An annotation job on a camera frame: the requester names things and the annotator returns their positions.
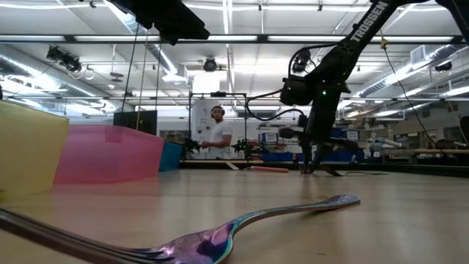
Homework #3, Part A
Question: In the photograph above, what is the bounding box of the person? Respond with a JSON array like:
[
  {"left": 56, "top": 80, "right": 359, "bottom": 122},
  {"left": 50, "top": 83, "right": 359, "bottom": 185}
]
[{"left": 200, "top": 105, "right": 234, "bottom": 161}]

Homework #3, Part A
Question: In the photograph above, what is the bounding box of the yellow plastic bin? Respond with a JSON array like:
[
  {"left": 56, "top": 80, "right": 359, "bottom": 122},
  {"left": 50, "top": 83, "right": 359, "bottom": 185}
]
[{"left": 0, "top": 100, "right": 70, "bottom": 201}]

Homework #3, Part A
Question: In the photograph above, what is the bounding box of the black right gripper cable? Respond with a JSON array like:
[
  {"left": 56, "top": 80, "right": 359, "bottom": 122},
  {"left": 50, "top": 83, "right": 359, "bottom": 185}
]
[{"left": 244, "top": 87, "right": 309, "bottom": 122}]

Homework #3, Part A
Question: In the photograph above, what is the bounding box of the red-handled silver fork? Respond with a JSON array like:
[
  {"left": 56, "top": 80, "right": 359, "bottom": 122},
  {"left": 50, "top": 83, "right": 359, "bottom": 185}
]
[{"left": 224, "top": 160, "right": 290, "bottom": 174}]

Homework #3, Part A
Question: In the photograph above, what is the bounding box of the blue plastic bin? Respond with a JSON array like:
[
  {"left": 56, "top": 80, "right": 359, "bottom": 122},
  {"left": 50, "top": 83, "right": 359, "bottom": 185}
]
[{"left": 159, "top": 142, "right": 183, "bottom": 172}]

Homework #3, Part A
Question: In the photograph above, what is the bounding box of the iridescent rainbow metal fork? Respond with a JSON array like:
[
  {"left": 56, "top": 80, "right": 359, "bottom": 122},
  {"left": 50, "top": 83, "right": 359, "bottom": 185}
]
[{"left": 0, "top": 194, "right": 362, "bottom": 264}]

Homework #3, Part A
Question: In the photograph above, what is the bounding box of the black ceiling-mounted device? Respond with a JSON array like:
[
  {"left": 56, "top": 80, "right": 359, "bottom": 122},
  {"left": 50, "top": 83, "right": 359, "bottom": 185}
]
[{"left": 45, "top": 45, "right": 84, "bottom": 73}]

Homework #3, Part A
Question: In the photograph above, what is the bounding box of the black rectangular frame stand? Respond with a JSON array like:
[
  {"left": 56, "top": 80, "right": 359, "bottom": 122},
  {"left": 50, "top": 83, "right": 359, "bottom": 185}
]
[{"left": 188, "top": 91, "right": 248, "bottom": 163}]

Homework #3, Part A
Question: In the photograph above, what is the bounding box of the black monitor panel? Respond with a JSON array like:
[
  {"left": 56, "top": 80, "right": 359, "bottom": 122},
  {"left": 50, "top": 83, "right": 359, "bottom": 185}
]
[{"left": 112, "top": 109, "right": 158, "bottom": 136}]

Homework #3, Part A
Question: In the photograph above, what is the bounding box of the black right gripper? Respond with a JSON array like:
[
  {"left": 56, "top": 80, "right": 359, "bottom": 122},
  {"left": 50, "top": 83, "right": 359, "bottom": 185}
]
[{"left": 299, "top": 91, "right": 360, "bottom": 175}]

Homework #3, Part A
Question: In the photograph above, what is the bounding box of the red plastic bin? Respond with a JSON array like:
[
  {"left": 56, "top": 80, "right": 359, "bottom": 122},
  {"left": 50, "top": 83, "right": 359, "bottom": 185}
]
[{"left": 53, "top": 124, "right": 165, "bottom": 184}]

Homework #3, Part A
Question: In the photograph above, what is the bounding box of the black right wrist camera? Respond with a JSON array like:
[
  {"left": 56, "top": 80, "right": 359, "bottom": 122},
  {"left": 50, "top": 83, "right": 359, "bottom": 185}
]
[{"left": 278, "top": 126, "right": 307, "bottom": 140}]

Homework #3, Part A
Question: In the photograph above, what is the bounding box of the round black ceiling camera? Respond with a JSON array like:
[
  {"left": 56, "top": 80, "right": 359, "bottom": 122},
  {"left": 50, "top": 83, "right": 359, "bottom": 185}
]
[{"left": 203, "top": 56, "right": 218, "bottom": 73}]

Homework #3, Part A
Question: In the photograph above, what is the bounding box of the black rig beam with lights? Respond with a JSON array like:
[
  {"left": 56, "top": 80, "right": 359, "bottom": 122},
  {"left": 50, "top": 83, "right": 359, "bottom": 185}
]
[{"left": 0, "top": 33, "right": 469, "bottom": 45}]

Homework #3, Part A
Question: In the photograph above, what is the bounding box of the black hanging cable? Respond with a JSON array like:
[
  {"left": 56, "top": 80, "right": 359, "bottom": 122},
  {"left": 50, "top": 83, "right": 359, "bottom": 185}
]
[
  {"left": 155, "top": 39, "right": 162, "bottom": 111},
  {"left": 120, "top": 26, "right": 140, "bottom": 111}
]

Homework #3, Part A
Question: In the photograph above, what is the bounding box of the thin cable with yellow tag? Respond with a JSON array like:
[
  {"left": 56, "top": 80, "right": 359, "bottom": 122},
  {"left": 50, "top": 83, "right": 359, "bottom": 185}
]
[{"left": 380, "top": 36, "right": 446, "bottom": 157}]

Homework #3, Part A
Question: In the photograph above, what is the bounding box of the row of blue crates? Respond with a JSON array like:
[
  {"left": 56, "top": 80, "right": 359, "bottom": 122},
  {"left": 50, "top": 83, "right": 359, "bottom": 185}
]
[{"left": 262, "top": 152, "right": 305, "bottom": 163}]

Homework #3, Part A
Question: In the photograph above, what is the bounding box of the black aluminium table frame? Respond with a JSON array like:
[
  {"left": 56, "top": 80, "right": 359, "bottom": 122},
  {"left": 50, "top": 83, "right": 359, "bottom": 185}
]
[{"left": 178, "top": 159, "right": 469, "bottom": 178}]

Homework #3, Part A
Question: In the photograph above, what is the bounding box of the long wooden table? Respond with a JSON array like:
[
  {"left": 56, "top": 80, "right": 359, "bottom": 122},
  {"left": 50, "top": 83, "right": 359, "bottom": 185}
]
[{"left": 380, "top": 147, "right": 469, "bottom": 155}]

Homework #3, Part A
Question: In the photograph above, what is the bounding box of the shelf with blue bins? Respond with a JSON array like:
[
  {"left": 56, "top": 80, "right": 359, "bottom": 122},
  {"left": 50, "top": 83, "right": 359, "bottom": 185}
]
[{"left": 322, "top": 126, "right": 363, "bottom": 163}]

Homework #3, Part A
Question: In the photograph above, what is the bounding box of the white cylindrical device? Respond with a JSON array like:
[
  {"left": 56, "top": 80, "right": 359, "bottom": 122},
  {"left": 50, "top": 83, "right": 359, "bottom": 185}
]
[{"left": 368, "top": 137, "right": 404, "bottom": 152}]

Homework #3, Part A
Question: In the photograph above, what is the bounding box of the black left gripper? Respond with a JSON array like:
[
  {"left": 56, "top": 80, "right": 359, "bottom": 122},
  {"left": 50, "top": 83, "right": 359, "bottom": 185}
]
[{"left": 108, "top": 0, "right": 210, "bottom": 47}]

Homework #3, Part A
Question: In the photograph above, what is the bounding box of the black camera with looped cable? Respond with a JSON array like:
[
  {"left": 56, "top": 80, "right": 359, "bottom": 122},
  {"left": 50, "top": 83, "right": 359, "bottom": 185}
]
[{"left": 292, "top": 48, "right": 313, "bottom": 76}]

